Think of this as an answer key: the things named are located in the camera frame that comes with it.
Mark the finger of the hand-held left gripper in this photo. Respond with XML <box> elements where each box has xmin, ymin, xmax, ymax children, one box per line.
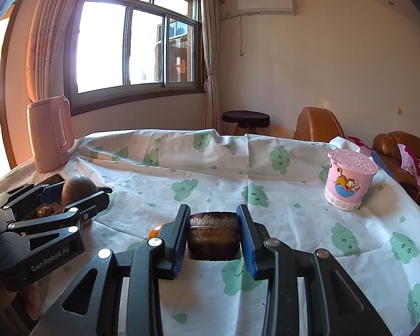
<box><xmin>7</xmin><ymin>190</ymin><xmax>111</xmax><ymax>235</ymax></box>
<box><xmin>0</xmin><ymin>181</ymin><xmax>66</xmax><ymax>220</ymax></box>

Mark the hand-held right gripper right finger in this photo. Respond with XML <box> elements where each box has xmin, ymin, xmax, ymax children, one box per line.
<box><xmin>237</xmin><ymin>204</ymin><xmax>392</xmax><ymax>336</ymax></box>

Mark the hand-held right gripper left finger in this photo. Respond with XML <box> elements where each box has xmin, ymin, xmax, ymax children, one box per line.
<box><xmin>30</xmin><ymin>204</ymin><xmax>191</xmax><ymax>336</ymax></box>

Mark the brown round fruit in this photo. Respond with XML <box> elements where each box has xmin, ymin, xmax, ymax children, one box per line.
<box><xmin>61</xmin><ymin>174</ymin><xmax>112</xmax><ymax>208</ymax></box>

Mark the pink tin box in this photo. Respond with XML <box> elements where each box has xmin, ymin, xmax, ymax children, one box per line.
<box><xmin>38</xmin><ymin>173</ymin><xmax>93</xmax><ymax>232</ymax></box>

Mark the brown glazed ceramic cup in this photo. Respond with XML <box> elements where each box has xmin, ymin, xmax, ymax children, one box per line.
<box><xmin>187</xmin><ymin>211</ymin><xmax>240</xmax><ymax>262</ymax></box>

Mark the person's left hand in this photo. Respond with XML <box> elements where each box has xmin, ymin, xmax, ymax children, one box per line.
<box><xmin>24</xmin><ymin>283</ymin><xmax>44</xmax><ymax>320</ymax></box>

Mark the white tablecloth green cloud print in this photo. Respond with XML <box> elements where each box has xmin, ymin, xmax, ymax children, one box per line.
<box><xmin>0</xmin><ymin>129</ymin><xmax>420</xmax><ymax>336</ymax></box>

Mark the pink plastic kettle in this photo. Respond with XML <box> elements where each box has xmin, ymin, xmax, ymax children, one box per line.
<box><xmin>26</xmin><ymin>96</ymin><xmax>75</xmax><ymax>173</ymax></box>

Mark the pink cartoon cat cup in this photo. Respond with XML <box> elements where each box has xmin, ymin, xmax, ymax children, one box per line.
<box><xmin>324</xmin><ymin>149</ymin><xmax>378</xmax><ymax>212</ymax></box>

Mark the dark round stool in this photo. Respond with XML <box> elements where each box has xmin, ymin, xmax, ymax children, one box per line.
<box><xmin>222</xmin><ymin>110</ymin><xmax>271</xmax><ymax>136</ymax></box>

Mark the brown leather armchair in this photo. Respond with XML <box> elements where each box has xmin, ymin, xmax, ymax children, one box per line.
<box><xmin>294</xmin><ymin>107</ymin><xmax>346</xmax><ymax>143</ymax></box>

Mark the pink patterned curtain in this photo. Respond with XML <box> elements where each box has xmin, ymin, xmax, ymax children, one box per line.
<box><xmin>25</xmin><ymin>0</ymin><xmax>91</xmax><ymax>104</ymax></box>

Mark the pink floral cloth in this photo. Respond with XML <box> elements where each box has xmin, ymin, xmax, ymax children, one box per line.
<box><xmin>397</xmin><ymin>143</ymin><xmax>420</xmax><ymax>192</ymax></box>
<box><xmin>348</xmin><ymin>136</ymin><xmax>376</xmax><ymax>155</ymax></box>

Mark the sliding glass window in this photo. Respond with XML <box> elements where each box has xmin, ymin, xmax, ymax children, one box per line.
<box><xmin>63</xmin><ymin>0</ymin><xmax>205</xmax><ymax>117</ymax></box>

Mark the brown leather sofa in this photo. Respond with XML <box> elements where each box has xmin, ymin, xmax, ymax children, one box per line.
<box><xmin>372</xmin><ymin>131</ymin><xmax>420</xmax><ymax>211</ymax></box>

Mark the beige tied curtain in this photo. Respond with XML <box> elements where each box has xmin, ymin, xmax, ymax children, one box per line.
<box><xmin>189</xmin><ymin>0</ymin><xmax>226</xmax><ymax>136</ymax></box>

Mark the white air conditioner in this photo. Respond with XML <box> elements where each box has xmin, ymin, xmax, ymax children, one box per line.
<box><xmin>238</xmin><ymin>0</ymin><xmax>295</xmax><ymax>17</ymax></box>

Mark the white air conditioner hose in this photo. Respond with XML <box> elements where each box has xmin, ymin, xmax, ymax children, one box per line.
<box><xmin>220</xmin><ymin>11</ymin><xmax>247</xmax><ymax>57</ymax></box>

